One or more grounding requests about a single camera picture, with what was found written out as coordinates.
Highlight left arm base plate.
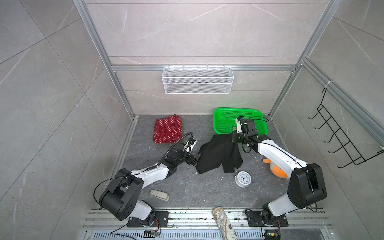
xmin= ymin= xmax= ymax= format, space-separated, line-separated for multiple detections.
xmin=128 ymin=211 xmax=169 ymax=228

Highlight white wire wall basket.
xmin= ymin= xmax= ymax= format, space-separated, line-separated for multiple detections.
xmin=162 ymin=67 xmax=235 ymax=95

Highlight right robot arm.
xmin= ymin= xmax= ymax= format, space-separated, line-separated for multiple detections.
xmin=232 ymin=116 xmax=327 ymax=226

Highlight patterned rolled cloth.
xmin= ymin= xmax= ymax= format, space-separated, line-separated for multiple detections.
xmin=212 ymin=207 xmax=238 ymax=240

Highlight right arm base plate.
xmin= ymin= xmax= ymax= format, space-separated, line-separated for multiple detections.
xmin=244 ymin=209 xmax=289 ymax=227

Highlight orange plush toy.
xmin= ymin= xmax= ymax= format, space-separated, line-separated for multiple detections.
xmin=263 ymin=159 xmax=288 ymax=179

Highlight red polka dot skirt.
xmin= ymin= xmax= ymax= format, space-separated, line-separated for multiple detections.
xmin=153 ymin=115 xmax=182 ymax=144

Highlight white alarm clock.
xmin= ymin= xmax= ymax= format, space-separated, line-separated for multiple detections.
xmin=235 ymin=171 xmax=252 ymax=188

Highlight green plastic basket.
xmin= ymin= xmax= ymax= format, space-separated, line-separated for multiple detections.
xmin=213 ymin=108 xmax=269 ymax=135

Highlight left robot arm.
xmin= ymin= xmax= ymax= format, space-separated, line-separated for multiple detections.
xmin=93 ymin=132 xmax=197 ymax=227

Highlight black skirt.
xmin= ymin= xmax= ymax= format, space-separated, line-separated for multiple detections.
xmin=196 ymin=134 xmax=243 ymax=174

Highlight beige remote control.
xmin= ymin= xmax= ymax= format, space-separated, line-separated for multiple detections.
xmin=150 ymin=190 xmax=170 ymax=201

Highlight black wall hook rack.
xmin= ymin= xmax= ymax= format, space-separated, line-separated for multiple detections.
xmin=308 ymin=88 xmax=384 ymax=169

